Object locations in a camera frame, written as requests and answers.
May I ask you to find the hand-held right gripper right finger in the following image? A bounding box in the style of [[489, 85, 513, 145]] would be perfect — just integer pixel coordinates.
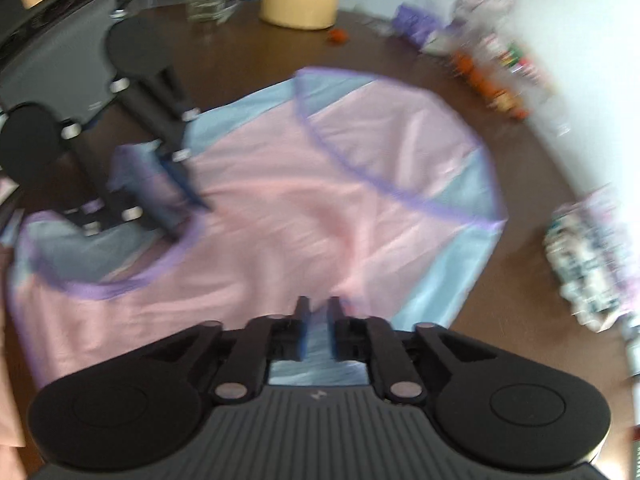
[[326, 296, 498, 403]]

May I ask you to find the pink blue mesh vest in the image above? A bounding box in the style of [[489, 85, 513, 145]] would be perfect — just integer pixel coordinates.
[[7, 66, 510, 391]]

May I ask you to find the folded cream floral garment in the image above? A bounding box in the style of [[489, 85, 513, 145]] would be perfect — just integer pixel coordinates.
[[542, 205, 636, 333]]

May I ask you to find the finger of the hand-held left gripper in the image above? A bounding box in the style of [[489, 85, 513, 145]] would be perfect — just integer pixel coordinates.
[[60, 120, 183, 241], [112, 62, 212, 211]]

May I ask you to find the clear plastic snack container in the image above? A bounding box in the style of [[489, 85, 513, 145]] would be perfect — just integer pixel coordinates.
[[450, 35, 556, 121]]

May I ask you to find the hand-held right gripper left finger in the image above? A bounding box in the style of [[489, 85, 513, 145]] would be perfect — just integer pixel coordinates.
[[145, 296, 313, 403]]

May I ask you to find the purple tissue box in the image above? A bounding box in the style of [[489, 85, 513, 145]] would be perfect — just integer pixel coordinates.
[[392, 2, 441, 46]]

